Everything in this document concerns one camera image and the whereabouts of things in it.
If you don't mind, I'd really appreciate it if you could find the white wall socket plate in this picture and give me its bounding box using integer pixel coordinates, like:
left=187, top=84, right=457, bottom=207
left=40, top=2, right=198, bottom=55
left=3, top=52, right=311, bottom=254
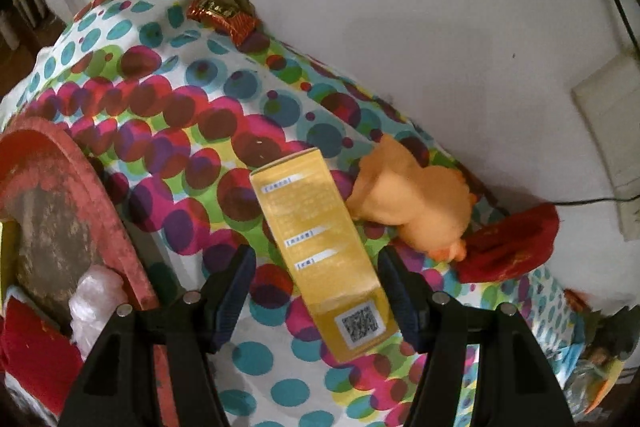
left=618, top=199, right=640, bottom=242
left=572, top=49, right=640, bottom=204

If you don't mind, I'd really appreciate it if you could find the red pouch with gold print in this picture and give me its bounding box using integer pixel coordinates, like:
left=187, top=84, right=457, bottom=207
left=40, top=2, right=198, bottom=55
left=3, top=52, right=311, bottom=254
left=456, top=203, right=561, bottom=284

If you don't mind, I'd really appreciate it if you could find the red round tray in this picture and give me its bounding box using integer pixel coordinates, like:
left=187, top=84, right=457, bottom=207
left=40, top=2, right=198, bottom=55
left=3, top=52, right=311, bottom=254
left=0, top=116, right=181, bottom=427

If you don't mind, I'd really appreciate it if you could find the clear plastic bag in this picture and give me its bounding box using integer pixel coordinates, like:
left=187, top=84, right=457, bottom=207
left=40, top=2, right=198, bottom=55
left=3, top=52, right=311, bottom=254
left=69, top=268, right=129, bottom=358

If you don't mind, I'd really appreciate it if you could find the red candy wrapper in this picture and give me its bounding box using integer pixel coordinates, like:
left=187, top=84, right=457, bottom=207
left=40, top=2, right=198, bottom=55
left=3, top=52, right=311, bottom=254
left=186, top=0, right=261, bottom=48

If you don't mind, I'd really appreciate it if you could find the yellow box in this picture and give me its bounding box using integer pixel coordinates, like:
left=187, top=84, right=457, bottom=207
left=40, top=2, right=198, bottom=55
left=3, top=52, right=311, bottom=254
left=249, top=147, right=401, bottom=364

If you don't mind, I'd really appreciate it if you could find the black adapter cable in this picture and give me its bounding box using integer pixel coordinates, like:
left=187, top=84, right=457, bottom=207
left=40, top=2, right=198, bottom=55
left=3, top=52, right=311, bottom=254
left=554, top=194, right=632, bottom=208

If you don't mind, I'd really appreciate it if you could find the polka dot tablecloth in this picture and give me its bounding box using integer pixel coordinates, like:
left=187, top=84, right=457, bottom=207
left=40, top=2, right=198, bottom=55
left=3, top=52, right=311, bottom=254
left=0, top=0, right=586, bottom=427

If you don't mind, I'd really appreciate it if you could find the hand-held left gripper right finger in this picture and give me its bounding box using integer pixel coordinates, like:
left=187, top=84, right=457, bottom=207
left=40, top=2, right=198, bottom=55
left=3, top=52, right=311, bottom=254
left=378, top=247, right=576, bottom=427

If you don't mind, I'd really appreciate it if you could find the red packet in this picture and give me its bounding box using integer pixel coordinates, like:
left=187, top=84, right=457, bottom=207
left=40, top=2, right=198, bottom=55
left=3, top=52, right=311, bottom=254
left=564, top=289, right=592, bottom=314

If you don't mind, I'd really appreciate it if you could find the orange toy duck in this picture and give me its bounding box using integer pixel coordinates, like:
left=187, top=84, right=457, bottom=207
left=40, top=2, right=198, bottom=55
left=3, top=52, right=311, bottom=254
left=345, top=134, right=473, bottom=264

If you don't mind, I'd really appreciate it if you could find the large clear snack bag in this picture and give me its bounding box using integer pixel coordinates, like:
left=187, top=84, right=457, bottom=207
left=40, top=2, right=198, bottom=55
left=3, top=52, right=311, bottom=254
left=564, top=347, right=627, bottom=414

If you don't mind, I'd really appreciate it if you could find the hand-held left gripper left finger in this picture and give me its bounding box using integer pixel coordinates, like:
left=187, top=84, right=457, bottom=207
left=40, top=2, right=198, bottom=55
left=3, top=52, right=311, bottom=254
left=60, top=246, right=257, bottom=427

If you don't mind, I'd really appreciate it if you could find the wooden chair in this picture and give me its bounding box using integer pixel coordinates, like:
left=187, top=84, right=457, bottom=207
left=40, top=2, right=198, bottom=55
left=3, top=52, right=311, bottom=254
left=0, top=0, right=51, bottom=52

